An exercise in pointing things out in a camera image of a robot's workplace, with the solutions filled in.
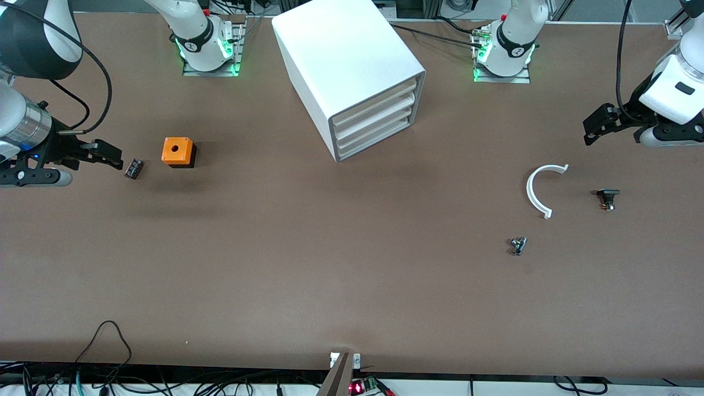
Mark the small grey metal part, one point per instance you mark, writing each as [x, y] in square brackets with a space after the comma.
[518, 245]

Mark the orange box with black base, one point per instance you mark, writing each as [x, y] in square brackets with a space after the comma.
[177, 151]

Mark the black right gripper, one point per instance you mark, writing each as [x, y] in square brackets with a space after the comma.
[56, 149]

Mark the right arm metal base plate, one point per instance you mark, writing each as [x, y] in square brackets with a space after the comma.
[237, 60]

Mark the white drawer cabinet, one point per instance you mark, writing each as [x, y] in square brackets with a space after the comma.
[341, 49]

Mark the small black electrical component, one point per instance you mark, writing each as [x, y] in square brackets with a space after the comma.
[133, 169]

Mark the grey slanted post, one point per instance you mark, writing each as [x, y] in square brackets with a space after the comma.
[338, 379]

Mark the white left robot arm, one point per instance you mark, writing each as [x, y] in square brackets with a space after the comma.
[517, 33]

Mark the black switch part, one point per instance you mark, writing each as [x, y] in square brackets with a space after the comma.
[608, 195]

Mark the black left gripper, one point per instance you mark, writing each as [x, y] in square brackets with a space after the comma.
[624, 117]

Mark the white plastic drawer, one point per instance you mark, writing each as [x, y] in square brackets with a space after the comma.
[374, 137]
[374, 105]
[374, 122]

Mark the white curved plastic piece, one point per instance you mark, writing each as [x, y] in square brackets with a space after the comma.
[532, 192]

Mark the circuit board with red light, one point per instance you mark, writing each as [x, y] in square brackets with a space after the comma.
[360, 388]

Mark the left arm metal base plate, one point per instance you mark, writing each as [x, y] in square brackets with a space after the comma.
[522, 78]

